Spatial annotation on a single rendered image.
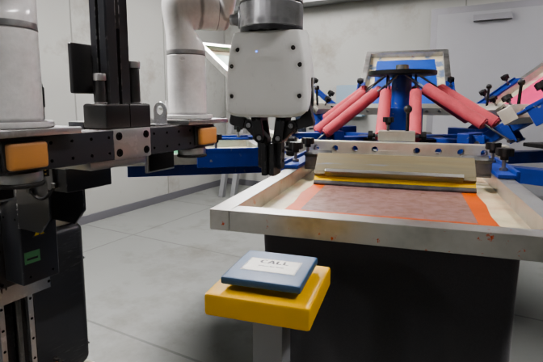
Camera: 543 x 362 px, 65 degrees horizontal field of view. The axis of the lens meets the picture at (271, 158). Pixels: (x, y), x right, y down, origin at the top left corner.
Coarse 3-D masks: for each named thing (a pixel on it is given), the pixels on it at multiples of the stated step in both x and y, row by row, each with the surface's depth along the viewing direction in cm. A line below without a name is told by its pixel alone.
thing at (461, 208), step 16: (400, 192) 106; (416, 192) 106; (432, 192) 106; (448, 192) 106; (400, 208) 90; (416, 208) 90; (432, 208) 90; (448, 208) 90; (464, 208) 90; (480, 208) 90; (480, 224) 79; (496, 224) 79
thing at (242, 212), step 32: (256, 192) 89; (512, 192) 90; (224, 224) 75; (256, 224) 73; (288, 224) 72; (320, 224) 70; (352, 224) 68; (384, 224) 67; (416, 224) 66; (448, 224) 66; (512, 256) 62
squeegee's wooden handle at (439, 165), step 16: (320, 160) 119; (336, 160) 118; (352, 160) 117; (368, 160) 115; (384, 160) 114; (400, 160) 113; (416, 160) 112; (432, 160) 111; (448, 160) 110; (464, 160) 109; (464, 176) 107
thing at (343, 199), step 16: (304, 192) 106; (320, 192) 106; (336, 192) 106; (352, 192) 106; (368, 192) 106; (384, 192) 106; (288, 208) 90; (304, 208) 90; (320, 208) 90; (336, 208) 90; (352, 208) 90; (368, 208) 90; (384, 208) 90
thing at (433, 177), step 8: (328, 168) 115; (336, 176) 116; (344, 176) 115; (352, 176) 114; (360, 176) 113; (368, 176) 113; (376, 176) 112; (384, 176) 111; (392, 176) 110; (400, 176) 110; (408, 176) 109; (416, 176) 108; (424, 176) 108; (432, 176) 107; (440, 176) 106; (448, 176) 106; (456, 176) 106
